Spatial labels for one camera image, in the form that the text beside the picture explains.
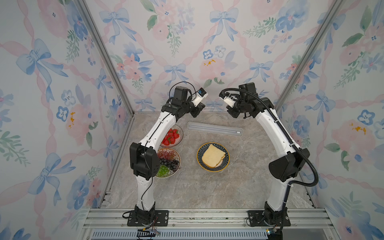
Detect cream plastic wrap dispenser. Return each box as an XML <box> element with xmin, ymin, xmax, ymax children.
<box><xmin>187</xmin><ymin>122</ymin><xmax>244</xmax><ymax>137</ymax></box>

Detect blue yellow-rimmed plate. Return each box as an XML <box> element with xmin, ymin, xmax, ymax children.
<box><xmin>197</xmin><ymin>143</ymin><xmax>230</xmax><ymax>172</ymax></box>

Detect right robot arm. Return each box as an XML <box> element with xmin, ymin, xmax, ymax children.
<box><xmin>219</xmin><ymin>83</ymin><xmax>310</xmax><ymax>227</ymax></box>

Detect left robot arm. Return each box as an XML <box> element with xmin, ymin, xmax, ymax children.
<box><xmin>126</xmin><ymin>86</ymin><xmax>208</xmax><ymax>227</ymax></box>

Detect plate of grapes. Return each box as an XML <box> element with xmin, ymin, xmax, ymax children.
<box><xmin>156</xmin><ymin>148</ymin><xmax>182</xmax><ymax>178</ymax></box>

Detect glass bowl of strawberries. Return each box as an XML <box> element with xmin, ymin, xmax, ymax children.
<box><xmin>160</xmin><ymin>125</ymin><xmax>184</xmax><ymax>148</ymax></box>

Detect bread slices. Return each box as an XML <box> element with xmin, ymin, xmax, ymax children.
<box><xmin>202</xmin><ymin>145</ymin><xmax>226</xmax><ymax>168</ymax></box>

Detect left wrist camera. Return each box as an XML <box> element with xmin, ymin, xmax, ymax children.
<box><xmin>192</xmin><ymin>88</ymin><xmax>208</xmax><ymax>107</ymax></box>

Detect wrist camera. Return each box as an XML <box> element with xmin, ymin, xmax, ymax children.
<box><xmin>219</xmin><ymin>91</ymin><xmax>236</xmax><ymax>108</ymax></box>
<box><xmin>192</xmin><ymin>88</ymin><xmax>208</xmax><ymax>107</ymax></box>

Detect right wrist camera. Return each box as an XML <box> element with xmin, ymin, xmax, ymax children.
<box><xmin>219</xmin><ymin>91</ymin><xmax>236</xmax><ymax>108</ymax></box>

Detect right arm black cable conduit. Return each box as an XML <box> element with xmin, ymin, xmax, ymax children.
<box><xmin>218</xmin><ymin>87</ymin><xmax>319</xmax><ymax>211</ymax></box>

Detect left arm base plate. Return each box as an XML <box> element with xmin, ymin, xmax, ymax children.
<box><xmin>127</xmin><ymin>209</ymin><xmax>169</xmax><ymax>227</ymax></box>

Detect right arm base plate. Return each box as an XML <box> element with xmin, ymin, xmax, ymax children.
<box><xmin>247</xmin><ymin>208</ymin><xmax>291</xmax><ymax>227</ymax></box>

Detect aluminium front rail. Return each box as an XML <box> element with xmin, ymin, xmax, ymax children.
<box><xmin>78</xmin><ymin>209</ymin><xmax>340</xmax><ymax>240</ymax></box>

